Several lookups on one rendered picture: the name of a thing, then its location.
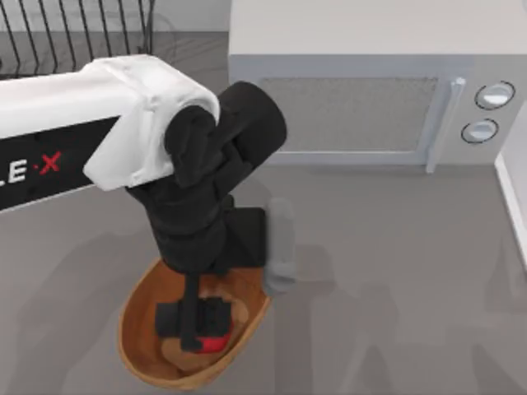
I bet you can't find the microwave door with mesh window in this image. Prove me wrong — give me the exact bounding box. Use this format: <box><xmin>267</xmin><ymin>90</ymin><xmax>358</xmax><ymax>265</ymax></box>
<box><xmin>229</xmin><ymin>55</ymin><xmax>452</xmax><ymax>166</ymax></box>

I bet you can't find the small red object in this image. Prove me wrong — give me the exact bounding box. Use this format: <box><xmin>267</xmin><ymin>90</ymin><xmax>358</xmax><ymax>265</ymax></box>
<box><xmin>196</xmin><ymin>334</ymin><xmax>231</xmax><ymax>356</ymax></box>

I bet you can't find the large round microwave knob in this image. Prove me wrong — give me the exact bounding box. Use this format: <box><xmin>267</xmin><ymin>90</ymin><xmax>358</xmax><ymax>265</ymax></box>
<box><xmin>474</xmin><ymin>81</ymin><xmax>516</xmax><ymax>109</ymax></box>

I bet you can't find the pale grey rounded box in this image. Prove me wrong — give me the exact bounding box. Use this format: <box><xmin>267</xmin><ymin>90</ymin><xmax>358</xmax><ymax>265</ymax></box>
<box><xmin>262</xmin><ymin>197</ymin><xmax>298</xmax><ymax>296</ymax></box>

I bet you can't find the small round microwave knob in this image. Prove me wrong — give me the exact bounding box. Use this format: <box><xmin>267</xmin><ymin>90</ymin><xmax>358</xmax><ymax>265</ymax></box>
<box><xmin>460</xmin><ymin>118</ymin><xmax>501</xmax><ymax>145</ymax></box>

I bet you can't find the black wire rack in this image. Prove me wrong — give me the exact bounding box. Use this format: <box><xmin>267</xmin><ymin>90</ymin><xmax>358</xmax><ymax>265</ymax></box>
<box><xmin>0</xmin><ymin>0</ymin><xmax>161</xmax><ymax>80</ymax></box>

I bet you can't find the brown wooden basket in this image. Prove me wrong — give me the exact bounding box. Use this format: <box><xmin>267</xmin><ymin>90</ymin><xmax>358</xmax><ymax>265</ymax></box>
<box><xmin>117</xmin><ymin>257</ymin><xmax>272</xmax><ymax>391</ymax></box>

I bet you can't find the light brown bread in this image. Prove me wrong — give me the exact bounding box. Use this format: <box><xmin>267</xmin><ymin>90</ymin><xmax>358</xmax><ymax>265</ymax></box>
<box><xmin>161</xmin><ymin>336</ymin><xmax>198</xmax><ymax>369</ymax></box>

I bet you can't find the pale microwave oven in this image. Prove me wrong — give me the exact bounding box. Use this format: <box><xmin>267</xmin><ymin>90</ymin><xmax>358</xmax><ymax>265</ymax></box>
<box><xmin>227</xmin><ymin>0</ymin><xmax>523</xmax><ymax>174</ymax></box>

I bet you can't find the pale microwave door handle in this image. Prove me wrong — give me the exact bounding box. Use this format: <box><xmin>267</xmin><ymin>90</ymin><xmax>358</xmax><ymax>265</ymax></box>
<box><xmin>425</xmin><ymin>77</ymin><xmax>467</xmax><ymax>174</ymax></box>

